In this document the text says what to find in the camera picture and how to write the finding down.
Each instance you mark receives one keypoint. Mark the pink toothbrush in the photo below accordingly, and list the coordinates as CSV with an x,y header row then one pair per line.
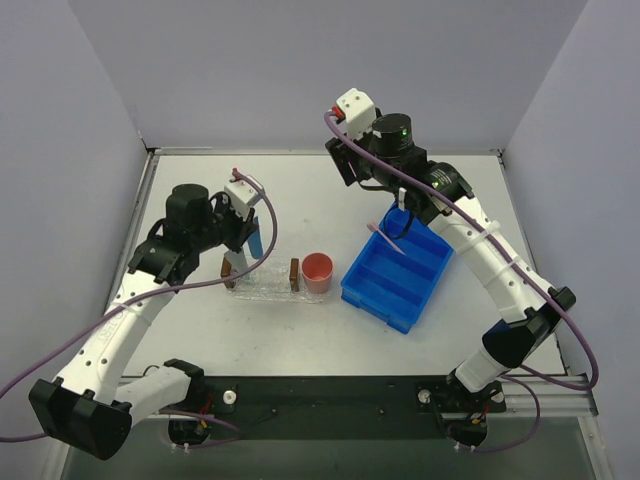
x,y
374,228

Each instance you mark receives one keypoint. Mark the aluminium frame rail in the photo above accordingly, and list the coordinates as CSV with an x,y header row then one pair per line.
x,y
553,400

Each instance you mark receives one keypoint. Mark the white toothpaste tube green cap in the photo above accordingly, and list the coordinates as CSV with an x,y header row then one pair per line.
x,y
234,265

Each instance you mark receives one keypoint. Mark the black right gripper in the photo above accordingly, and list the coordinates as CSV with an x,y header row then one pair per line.
x,y
343,160

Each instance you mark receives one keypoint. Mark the clear acrylic toothbrush holder rack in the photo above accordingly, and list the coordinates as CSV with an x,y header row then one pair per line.
x,y
274,277

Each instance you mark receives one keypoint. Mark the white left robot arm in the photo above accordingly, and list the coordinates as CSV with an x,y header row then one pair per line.
x,y
86,406

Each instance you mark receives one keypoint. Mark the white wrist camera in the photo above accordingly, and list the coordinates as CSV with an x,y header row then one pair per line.
x,y
356,109
244,192

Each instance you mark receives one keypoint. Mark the blue plastic compartment bin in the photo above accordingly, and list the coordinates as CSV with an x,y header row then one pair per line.
x,y
392,287

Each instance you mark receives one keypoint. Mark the pink plastic cup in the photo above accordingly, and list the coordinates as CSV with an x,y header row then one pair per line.
x,y
317,271

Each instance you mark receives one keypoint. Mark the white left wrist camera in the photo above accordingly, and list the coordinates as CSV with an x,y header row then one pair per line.
x,y
244,192

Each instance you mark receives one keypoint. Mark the clear textured glass tray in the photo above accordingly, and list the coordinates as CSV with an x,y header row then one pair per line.
x,y
304,296

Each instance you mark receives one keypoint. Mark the blue toothpaste tube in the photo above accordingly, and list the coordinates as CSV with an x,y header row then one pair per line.
x,y
255,241

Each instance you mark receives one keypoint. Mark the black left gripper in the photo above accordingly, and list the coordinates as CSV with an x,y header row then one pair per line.
x,y
240,232

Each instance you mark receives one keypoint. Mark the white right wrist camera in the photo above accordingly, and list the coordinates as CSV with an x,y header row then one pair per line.
x,y
356,109

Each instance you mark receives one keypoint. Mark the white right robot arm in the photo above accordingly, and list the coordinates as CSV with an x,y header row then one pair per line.
x,y
437,195

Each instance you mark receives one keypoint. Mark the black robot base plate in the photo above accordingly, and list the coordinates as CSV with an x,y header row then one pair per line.
x,y
408,407

